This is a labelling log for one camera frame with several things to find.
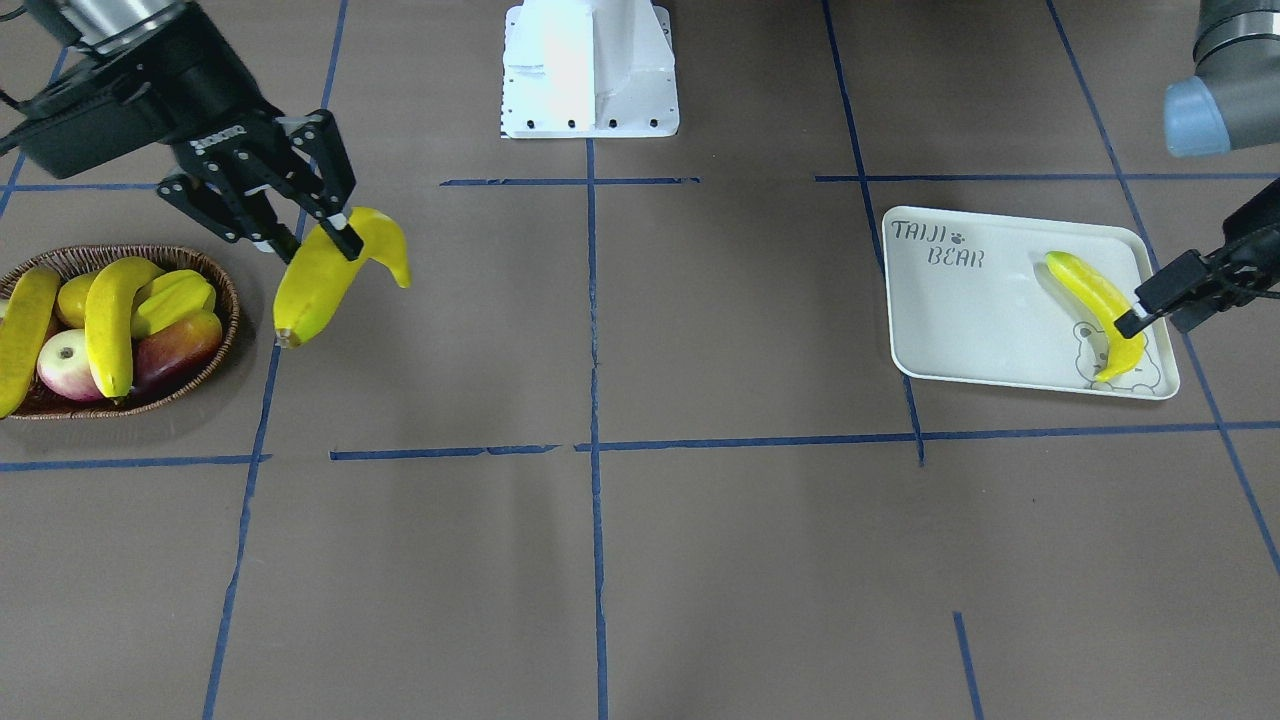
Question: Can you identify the yellow pear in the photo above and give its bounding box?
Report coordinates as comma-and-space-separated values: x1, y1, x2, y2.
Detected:
54, 272, 99, 329

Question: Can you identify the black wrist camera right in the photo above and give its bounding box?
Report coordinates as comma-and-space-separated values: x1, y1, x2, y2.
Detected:
10, 73, 187, 179

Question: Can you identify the pink white apple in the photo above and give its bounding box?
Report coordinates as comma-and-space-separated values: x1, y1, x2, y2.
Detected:
36, 328, 104, 404

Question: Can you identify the yellow banana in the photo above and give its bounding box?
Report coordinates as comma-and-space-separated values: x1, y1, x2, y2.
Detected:
84, 256, 163, 400
271, 206, 413, 348
1044, 251, 1147, 383
1, 266, 61, 418

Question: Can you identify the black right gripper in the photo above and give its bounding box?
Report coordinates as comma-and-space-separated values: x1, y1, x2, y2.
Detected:
95, 5, 364, 264

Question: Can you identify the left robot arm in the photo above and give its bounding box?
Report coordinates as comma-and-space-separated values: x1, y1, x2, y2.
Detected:
1112, 1, 1279, 338

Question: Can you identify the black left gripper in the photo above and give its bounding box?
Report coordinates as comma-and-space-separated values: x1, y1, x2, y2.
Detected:
1114, 179, 1279, 340

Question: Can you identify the red yellow mango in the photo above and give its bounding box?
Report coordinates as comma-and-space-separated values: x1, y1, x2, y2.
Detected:
132, 310, 223, 397

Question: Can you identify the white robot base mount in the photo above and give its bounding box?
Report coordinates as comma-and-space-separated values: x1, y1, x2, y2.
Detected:
500, 1, 681, 138

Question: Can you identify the brown wicker basket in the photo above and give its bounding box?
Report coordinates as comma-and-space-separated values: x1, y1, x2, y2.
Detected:
3, 243, 241, 421

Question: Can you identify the white bear tray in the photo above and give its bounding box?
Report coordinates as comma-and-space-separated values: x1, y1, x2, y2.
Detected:
881, 206, 1181, 401

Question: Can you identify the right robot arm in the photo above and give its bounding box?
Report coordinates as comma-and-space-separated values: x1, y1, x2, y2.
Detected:
3, 1, 364, 263

